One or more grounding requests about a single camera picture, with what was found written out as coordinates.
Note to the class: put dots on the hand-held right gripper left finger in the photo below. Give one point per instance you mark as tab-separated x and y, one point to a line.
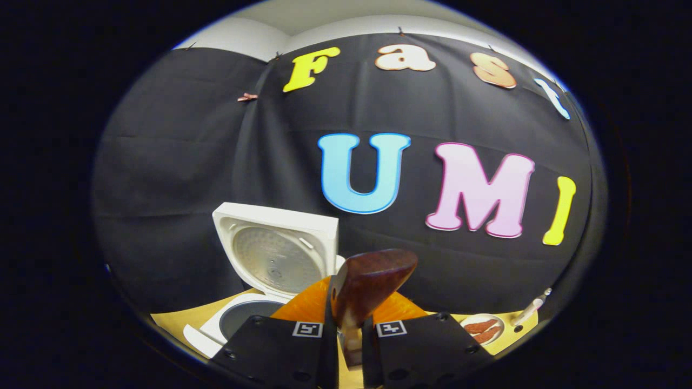
275	351

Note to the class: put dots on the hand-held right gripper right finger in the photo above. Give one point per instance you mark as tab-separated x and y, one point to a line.
421	348

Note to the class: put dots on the dark wooden spoon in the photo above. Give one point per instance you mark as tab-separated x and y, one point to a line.
373	281

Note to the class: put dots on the white rice cooker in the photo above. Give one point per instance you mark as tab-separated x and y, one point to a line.
275	259

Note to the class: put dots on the red sausage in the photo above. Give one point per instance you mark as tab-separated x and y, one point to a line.
480	326
488	335

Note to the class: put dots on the white round plate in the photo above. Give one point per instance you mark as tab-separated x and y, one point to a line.
500	327

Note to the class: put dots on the clear bottle pink label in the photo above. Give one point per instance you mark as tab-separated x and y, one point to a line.
530	309

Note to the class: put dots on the black backdrop cloth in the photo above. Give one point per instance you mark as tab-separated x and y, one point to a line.
189	162

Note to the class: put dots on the pink cloth clip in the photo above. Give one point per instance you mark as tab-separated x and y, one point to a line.
247	97

